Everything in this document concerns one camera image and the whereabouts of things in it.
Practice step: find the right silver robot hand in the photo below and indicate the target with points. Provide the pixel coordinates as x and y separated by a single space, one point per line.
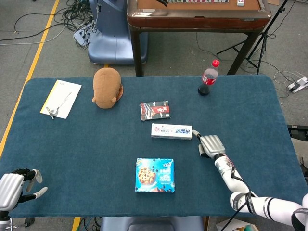
211 144

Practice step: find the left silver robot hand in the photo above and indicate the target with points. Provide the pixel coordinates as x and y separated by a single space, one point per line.
10 190

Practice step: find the white toothpaste box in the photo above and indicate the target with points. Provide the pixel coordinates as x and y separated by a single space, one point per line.
171 131

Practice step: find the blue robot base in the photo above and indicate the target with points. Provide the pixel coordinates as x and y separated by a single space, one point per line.
115 33

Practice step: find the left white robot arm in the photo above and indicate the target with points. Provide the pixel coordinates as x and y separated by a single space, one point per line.
4 221

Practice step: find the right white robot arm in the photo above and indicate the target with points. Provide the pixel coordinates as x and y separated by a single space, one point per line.
255 192

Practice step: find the blue cookie box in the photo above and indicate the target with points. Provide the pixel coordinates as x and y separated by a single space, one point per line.
155 175

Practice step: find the black and red box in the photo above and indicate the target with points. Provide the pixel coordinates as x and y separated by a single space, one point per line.
155 110

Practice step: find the open cardboard box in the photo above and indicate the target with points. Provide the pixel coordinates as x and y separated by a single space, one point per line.
231 226

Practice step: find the cola bottle red cap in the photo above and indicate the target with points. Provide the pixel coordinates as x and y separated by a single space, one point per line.
209 79

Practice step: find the blue felt table mat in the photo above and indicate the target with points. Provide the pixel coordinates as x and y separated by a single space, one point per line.
96 149

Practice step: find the grey robot torso base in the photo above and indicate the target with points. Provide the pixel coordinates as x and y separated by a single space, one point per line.
151 223

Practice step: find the white and yellow paper booklet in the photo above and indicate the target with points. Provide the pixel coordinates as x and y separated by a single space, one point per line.
61 99

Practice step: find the woven brown coaster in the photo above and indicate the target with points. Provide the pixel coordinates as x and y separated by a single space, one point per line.
120 91

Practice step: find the black tripod stand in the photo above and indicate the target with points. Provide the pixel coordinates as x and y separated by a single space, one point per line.
258 41

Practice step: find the brown plush capybara toy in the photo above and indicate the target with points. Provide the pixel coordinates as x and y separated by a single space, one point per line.
106 87

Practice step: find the brown wooden mahjong table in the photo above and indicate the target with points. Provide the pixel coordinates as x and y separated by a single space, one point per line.
197 24

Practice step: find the white mahjong tile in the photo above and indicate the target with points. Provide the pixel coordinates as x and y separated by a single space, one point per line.
240 2

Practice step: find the white power strip with plugs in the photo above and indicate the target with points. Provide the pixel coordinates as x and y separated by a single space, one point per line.
81 33

